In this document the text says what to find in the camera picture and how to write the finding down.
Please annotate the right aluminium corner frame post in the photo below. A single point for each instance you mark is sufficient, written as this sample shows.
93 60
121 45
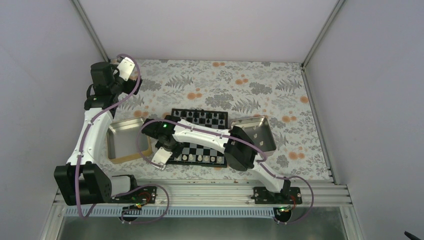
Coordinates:
330 19

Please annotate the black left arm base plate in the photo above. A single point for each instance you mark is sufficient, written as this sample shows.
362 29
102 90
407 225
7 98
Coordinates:
141 196

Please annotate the aluminium corner frame post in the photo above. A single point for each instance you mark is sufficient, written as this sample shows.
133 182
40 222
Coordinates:
330 19
90 29

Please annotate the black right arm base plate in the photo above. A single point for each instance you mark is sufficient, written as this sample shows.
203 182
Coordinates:
262 196

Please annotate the black white chess board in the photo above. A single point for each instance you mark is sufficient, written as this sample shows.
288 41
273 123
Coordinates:
195 154

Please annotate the gold rimmed empty metal tin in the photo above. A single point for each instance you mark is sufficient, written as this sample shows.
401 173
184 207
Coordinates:
123 141

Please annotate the pink rimmed metal tin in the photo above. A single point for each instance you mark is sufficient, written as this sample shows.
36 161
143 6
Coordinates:
259 130

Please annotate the floral patterned table mat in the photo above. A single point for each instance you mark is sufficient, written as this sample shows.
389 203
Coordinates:
274 90

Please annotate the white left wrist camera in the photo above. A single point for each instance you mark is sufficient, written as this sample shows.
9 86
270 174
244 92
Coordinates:
126 67

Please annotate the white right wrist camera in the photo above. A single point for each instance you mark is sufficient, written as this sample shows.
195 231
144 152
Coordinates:
161 157

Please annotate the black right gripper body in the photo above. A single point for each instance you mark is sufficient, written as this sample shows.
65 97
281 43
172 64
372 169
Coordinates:
179 147

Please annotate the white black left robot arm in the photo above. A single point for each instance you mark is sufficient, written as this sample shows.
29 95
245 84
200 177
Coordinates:
81 180

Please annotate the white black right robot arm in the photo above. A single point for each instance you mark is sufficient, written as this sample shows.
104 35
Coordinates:
237 147

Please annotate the black chess pieces row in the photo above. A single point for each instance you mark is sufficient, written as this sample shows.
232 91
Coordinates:
207 118

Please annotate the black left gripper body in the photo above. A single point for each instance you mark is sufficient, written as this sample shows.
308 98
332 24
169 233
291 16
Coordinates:
129 89

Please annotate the aluminium front rail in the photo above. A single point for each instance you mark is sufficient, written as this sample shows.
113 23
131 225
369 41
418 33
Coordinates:
232 193

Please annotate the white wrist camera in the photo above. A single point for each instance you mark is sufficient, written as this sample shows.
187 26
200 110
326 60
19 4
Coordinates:
161 157
126 67

